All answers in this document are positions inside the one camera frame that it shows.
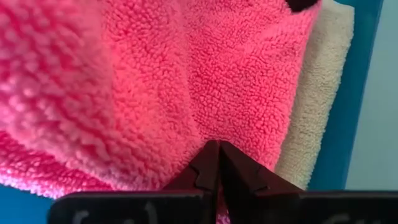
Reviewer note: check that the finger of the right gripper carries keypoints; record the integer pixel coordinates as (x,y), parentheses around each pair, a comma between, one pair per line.
(300,4)

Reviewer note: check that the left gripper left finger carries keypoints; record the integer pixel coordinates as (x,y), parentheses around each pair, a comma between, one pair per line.
(186,202)

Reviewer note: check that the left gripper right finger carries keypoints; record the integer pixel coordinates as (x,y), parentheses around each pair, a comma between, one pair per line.
(267,205)

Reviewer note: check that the pale green microfiber towel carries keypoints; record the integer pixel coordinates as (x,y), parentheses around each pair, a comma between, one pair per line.
(320,93)

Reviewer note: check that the pink microfiber towel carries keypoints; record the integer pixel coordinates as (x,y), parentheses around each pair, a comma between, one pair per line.
(140,93)

